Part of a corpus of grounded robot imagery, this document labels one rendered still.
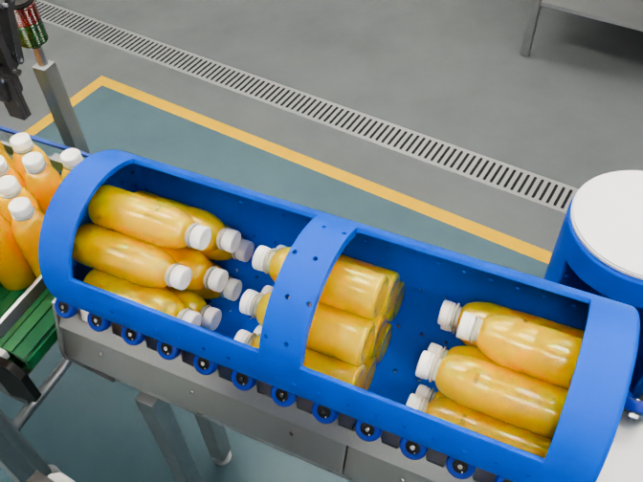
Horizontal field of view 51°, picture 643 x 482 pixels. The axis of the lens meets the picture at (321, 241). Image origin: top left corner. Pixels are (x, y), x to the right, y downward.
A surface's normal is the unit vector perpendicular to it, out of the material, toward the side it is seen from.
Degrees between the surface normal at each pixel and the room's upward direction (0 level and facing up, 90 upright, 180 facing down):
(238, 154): 0
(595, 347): 6
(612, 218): 0
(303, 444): 71
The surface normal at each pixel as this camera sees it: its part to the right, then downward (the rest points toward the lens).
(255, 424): -0.40, 0.44
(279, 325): -0.35, 0.12
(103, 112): -0.04, -0.66
